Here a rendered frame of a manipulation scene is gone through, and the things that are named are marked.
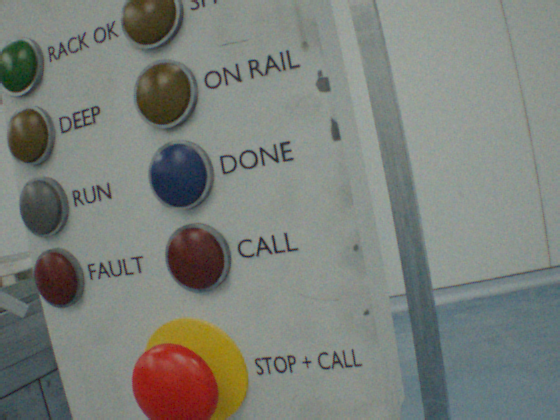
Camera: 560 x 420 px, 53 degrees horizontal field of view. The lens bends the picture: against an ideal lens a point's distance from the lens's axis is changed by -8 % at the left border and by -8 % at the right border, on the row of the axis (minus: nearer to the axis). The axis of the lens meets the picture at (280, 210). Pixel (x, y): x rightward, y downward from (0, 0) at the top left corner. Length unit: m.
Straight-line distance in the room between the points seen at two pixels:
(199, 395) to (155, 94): 0.13
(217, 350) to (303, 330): 0.04
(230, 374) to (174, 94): 0.12
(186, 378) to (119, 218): 0.08
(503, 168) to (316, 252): 3.74
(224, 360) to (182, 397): 0.03
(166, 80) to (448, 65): 3.74
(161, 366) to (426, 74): 3.75
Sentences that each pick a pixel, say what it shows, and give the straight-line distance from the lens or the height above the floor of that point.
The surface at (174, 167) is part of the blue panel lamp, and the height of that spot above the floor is 1.03.
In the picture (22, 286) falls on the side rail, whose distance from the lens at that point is 1.20.
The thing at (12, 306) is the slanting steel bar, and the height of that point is 0.90.
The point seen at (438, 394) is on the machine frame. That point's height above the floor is 0.42.
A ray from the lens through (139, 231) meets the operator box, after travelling 0.28.
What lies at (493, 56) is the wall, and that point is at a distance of 4.01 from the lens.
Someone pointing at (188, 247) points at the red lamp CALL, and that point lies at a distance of 0.25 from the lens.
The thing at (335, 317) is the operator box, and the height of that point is 0.96.
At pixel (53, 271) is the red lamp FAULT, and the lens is 0.30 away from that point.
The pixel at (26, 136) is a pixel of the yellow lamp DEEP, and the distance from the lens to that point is 0.30.
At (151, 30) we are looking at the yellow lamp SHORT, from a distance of 0.26.
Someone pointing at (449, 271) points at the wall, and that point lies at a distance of 4.00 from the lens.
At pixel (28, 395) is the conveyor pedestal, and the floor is 0.69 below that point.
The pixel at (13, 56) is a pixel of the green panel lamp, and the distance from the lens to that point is 0.31.
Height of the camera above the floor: 1.02
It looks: 3 degrees down
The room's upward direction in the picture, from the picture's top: 11 degrees counter-clockwise
